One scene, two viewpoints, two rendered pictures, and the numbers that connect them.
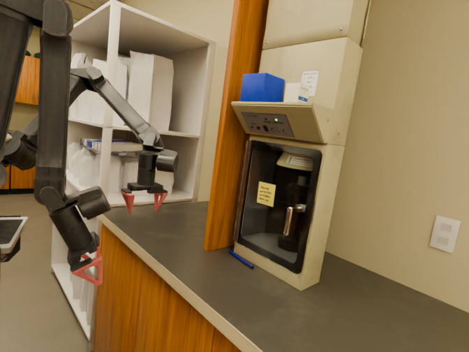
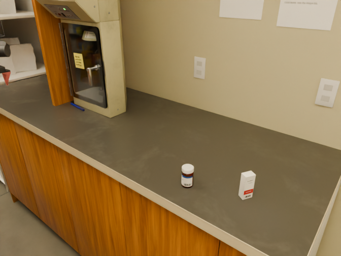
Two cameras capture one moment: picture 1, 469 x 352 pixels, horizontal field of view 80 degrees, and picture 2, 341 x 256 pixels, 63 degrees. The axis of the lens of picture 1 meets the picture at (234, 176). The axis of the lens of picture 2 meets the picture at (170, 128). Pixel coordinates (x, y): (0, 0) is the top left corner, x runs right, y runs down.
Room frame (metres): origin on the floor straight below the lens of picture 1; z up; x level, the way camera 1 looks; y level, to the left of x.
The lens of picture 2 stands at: (-0.51, -0.40, 1.55)
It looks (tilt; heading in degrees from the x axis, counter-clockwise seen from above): 27 degrees down; 353
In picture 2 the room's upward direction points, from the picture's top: straight up
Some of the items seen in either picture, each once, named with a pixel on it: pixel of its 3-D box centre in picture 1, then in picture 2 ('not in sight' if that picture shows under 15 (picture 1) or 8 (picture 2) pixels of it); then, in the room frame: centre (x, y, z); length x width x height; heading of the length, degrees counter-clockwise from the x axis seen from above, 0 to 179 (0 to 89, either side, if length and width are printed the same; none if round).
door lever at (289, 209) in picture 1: (292, 219); (92, 75); (0.85, -0.19, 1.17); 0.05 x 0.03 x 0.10; 134
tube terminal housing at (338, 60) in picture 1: (301, 164); (101, 35); (1.04, -0.24, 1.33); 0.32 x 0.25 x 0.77; 44
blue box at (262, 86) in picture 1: (262, 90); not in sight; (0.97, -0.05, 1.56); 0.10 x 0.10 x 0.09; 44
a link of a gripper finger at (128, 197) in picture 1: (134, 200); not in sight; (0.91, 0.32, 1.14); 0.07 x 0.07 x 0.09; 44
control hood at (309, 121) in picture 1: (276, 121); (66, 8); (0.91, -0.11, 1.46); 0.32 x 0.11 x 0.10; 44
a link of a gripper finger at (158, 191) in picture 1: (153, 198); (1, 76); (0.96, 0.27, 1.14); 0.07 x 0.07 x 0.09; 44
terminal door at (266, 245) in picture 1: (272, 202); (83, 65); (0.95, -0.14, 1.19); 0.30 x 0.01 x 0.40; 44
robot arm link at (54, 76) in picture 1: (54, 109); not in sight; (0.64, 0.42, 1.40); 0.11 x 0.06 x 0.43; 28
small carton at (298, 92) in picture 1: (296, 95); not in sight; (0.87, -0.15, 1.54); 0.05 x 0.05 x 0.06; 45
